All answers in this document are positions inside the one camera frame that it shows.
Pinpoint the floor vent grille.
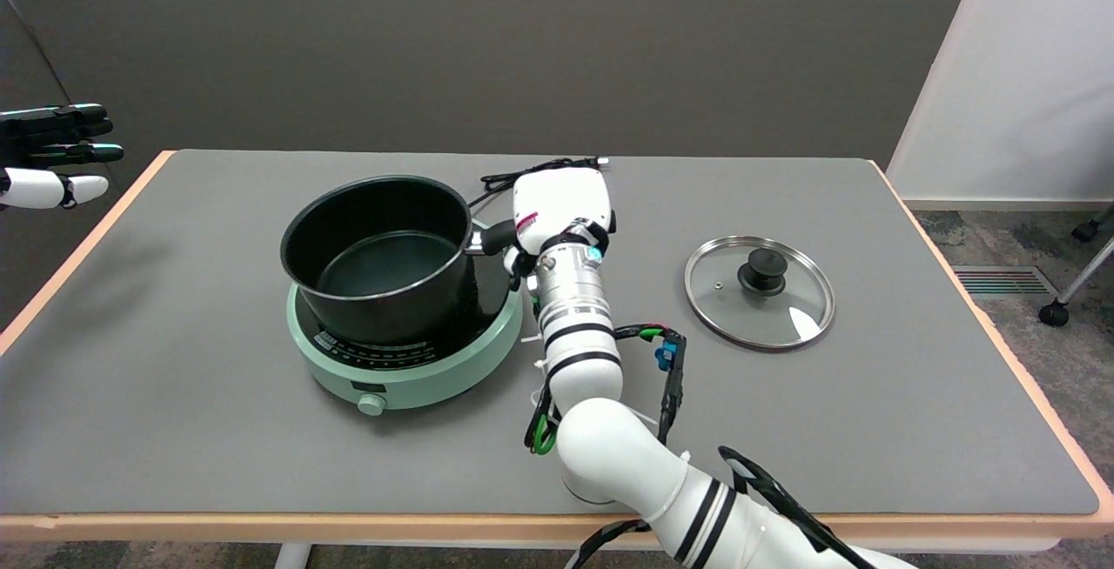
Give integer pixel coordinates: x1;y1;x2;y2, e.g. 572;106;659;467
950;265;1059;298

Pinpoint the black soup pot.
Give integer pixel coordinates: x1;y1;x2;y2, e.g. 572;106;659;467
279;175;517;346

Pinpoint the metal leg with caster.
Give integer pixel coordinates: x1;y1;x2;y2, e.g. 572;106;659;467
1039;235;1114;328

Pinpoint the green induction stove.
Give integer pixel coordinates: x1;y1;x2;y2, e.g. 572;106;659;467
286;219;525;418

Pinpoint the black caster wheel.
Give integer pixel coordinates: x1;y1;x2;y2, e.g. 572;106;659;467
1072;207;1114;244

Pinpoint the black stove power cable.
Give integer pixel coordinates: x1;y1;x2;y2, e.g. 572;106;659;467
468;156;611;209

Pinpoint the grey table mat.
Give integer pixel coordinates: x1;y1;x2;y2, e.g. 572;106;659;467
0;150;1100;516

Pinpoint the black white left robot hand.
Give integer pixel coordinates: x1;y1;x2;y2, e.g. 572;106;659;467
0;104;125;211

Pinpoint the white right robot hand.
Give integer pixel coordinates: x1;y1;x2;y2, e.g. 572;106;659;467
504;167;618;293

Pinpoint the glass pot lid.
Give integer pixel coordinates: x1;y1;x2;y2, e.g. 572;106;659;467
684;236;836;352

